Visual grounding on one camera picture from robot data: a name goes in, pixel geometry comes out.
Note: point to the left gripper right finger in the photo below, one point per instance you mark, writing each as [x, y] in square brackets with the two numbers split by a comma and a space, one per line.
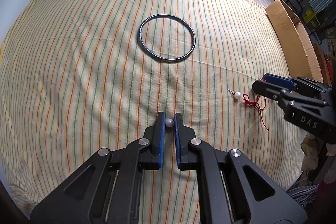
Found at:
[232, 188]

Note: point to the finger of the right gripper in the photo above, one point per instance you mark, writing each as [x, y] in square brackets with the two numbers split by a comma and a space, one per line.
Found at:
[267, 90]
[285, 83]

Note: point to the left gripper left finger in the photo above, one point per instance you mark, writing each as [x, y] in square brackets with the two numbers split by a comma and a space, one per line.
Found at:
[106, 188]

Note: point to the right gloved hand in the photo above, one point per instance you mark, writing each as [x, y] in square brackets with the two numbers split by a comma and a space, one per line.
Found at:
[316, 154]

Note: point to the cardboard box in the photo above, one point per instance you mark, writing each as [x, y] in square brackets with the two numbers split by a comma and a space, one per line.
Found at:
[295, 42]

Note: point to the black clothes rack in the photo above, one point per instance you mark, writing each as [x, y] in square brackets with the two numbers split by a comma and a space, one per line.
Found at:
[317, 16]

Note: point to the striped yellow bed cloth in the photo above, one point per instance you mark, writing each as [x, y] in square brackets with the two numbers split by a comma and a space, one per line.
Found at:
[78, 75]

